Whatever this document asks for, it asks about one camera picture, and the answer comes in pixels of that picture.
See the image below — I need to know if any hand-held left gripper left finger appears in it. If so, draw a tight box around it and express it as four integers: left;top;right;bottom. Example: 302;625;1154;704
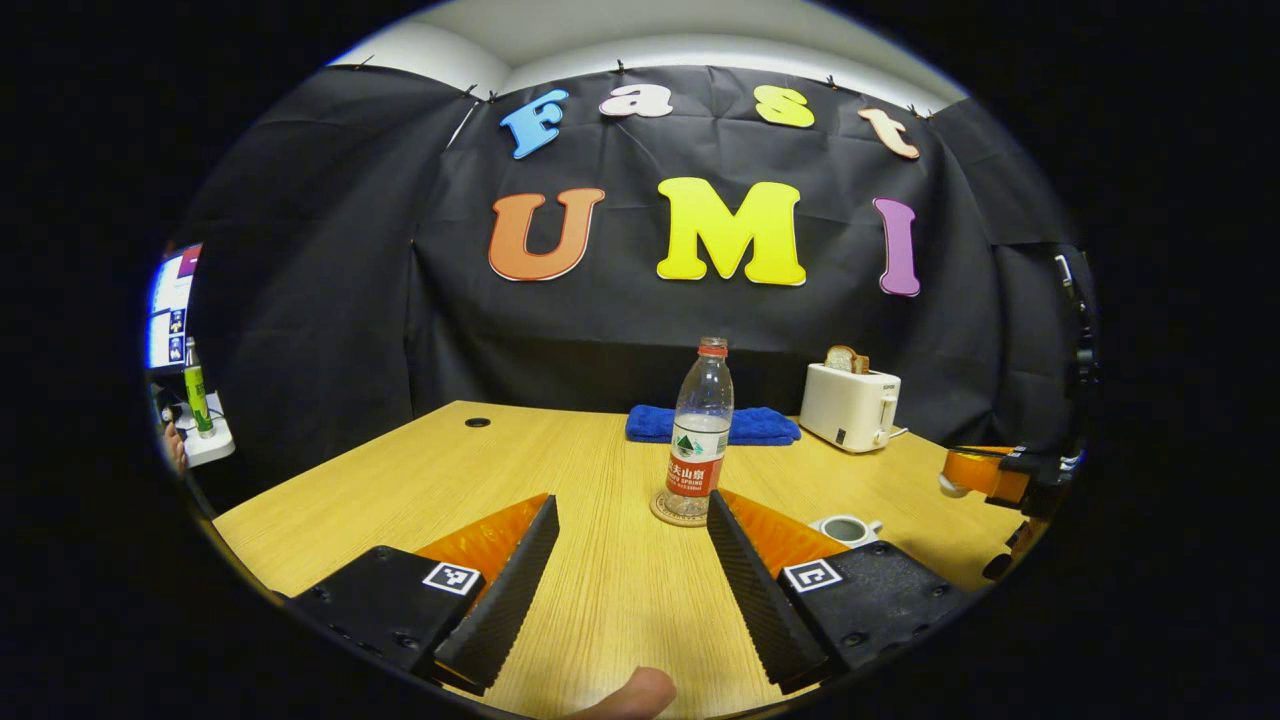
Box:
287;493;561;698

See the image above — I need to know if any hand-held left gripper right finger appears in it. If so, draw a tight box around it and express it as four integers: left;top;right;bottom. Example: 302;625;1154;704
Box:
706;489;971;696

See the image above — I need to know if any white floral teacup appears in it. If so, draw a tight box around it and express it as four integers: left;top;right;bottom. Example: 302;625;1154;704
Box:
808;514;885;549

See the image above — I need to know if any round wooden coaster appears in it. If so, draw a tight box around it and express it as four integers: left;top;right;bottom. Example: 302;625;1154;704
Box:
650;488;713;528

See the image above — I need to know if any clear plastic water bottle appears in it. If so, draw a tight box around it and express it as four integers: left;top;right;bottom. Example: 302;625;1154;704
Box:
663;337;735;519

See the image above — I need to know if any green bottle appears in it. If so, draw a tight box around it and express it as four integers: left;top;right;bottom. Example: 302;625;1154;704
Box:
183;338;215;439

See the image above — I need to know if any white toaster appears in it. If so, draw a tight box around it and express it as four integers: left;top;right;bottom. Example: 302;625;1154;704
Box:
799;362;902;454

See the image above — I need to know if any blue towel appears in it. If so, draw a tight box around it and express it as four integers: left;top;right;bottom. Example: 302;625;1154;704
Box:
625;404;802;447

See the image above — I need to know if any black backdrop cloth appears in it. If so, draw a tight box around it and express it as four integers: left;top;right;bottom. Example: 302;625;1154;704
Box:
180;65;1096;491

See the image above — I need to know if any white plastic base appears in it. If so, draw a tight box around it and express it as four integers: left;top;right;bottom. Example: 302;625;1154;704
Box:
175;392;237;468

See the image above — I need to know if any computer monitor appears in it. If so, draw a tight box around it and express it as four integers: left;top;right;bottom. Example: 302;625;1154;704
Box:
147;243;204;371

